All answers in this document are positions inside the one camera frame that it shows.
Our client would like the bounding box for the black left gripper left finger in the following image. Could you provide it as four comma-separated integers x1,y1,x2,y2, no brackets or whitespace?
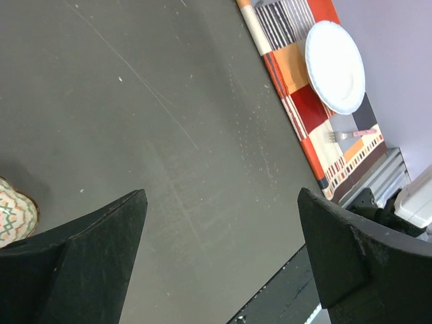
1,189,147,323

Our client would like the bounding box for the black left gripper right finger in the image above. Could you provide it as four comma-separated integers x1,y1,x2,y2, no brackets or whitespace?
298,188,431,323

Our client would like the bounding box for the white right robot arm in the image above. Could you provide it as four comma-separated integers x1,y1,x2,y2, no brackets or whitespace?
347,167,431,242

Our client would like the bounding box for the patterned floral small bowl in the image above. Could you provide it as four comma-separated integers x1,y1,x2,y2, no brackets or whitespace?
0,177,40,248

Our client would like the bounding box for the white plate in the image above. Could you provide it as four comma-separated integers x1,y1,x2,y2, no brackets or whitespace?
304,20,365,115

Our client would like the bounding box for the colourful patchwork placemat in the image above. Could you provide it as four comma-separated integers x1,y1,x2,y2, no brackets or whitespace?
237,1,387,203

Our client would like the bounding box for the fork with pink handle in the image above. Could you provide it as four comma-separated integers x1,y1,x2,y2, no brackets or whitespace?
328,128,378,142

